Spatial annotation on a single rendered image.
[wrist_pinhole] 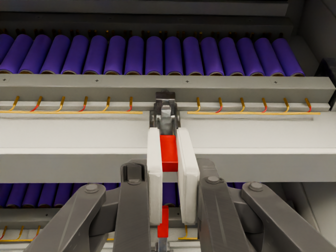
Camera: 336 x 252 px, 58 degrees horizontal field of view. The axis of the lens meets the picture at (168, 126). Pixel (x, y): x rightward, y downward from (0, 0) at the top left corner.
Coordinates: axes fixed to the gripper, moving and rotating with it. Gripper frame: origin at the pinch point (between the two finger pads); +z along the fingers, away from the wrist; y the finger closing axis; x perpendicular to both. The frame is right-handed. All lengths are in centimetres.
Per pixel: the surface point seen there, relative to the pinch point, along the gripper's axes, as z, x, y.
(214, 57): 15.2, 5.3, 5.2
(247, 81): 11.3, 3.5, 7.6
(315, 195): 14.7, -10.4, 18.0
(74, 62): 14.5, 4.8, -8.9
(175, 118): 7.4, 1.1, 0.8
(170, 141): 3.3, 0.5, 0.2
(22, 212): 17.3, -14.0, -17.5
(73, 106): 10.9, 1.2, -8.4
